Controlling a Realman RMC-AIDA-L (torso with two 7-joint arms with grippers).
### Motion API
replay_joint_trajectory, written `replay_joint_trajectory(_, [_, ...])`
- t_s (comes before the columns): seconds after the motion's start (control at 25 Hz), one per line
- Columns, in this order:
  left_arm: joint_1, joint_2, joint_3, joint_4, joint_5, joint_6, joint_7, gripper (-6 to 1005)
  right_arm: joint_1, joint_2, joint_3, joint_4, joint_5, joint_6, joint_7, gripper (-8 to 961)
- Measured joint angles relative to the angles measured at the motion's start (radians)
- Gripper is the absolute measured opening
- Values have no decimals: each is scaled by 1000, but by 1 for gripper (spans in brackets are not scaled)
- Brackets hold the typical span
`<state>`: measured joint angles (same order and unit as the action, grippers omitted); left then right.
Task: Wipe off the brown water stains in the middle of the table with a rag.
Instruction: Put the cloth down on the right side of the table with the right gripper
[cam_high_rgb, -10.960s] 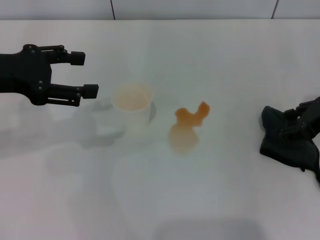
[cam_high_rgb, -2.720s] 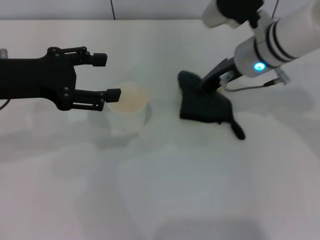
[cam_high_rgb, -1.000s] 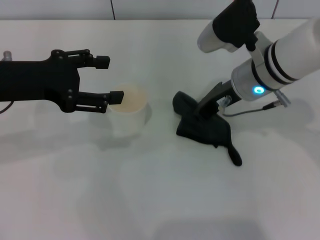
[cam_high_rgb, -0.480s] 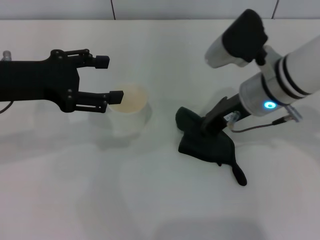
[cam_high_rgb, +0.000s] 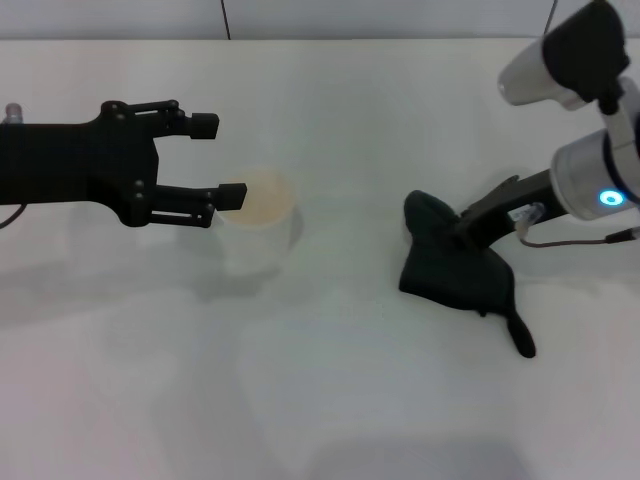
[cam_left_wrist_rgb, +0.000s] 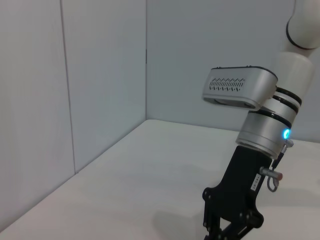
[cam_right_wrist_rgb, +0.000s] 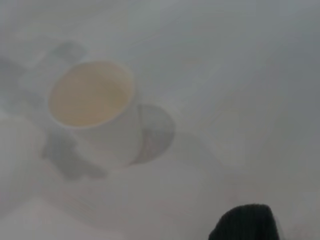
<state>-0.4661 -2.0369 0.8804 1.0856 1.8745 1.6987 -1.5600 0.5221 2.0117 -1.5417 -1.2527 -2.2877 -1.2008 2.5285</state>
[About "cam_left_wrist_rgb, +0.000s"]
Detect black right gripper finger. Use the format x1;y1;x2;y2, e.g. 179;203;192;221
219;221;254;240
202;219;222;240

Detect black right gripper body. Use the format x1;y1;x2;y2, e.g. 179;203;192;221
201;144;274;234

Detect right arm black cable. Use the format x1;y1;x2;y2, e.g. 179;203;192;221
259;138;295;193

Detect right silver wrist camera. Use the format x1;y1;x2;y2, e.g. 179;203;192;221
202;65;279;112

